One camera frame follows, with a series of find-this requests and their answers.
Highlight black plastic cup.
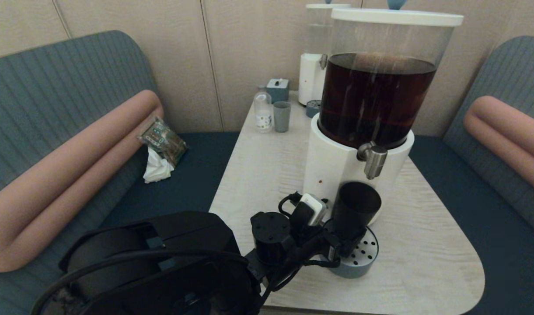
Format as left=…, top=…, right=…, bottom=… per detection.
left=332, top=182, right=382, bottom=258

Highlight steel dispenser tap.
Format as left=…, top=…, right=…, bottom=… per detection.
left=357, top=142, right=388, bottom=180

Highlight grey-blue plastic cup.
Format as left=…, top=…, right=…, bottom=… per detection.
left=273, top=101, right=292, bottom=133

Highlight large blue perforated drip tray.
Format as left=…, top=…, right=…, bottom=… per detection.
left=323, top=219, right=379, bottom=279

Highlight large tea beverage dispenser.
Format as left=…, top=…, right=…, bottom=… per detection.
left=303, top=20, right=454, bottom=224

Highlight clear plastic bottle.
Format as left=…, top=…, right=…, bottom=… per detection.
left=254, top=86, right=273, bottom=133

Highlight blue-grey tissue box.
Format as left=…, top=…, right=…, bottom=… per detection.
left=266, top=78, right=290, bottom=104

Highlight small empty beverage dispenser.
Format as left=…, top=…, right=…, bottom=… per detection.
left=298, top=8, right=337, bottom=106

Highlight white crumpled tissue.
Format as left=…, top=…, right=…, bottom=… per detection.
left=143, top=146, right=175, bottom=184

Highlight green snack packet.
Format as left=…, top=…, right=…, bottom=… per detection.
left=138, top=116, right=189, bottom=168

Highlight pink cylindrical bolster cushion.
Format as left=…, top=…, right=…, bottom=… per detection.
left=0, top=90, right=164, bottom=273
left=463, top=95, right=534, bottom=196

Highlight small white dispenser lid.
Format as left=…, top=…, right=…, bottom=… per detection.
left=306, top=0, right=351, bottom=10

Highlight white dispenser lid blue knob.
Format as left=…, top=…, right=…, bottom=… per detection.
left=331, top=0, right=464, bottom=28

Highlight teal upholstered booth sofa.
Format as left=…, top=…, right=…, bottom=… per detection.
left=0, top=30, right=240, bottom=315
left=409, top=35, right=534, bottom=315

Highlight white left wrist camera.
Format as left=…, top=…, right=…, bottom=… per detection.
left=299, top=193, right=328, bottom=226

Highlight black left camera cable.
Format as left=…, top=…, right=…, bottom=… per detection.
left=279, top=191, right=303, bottom=217

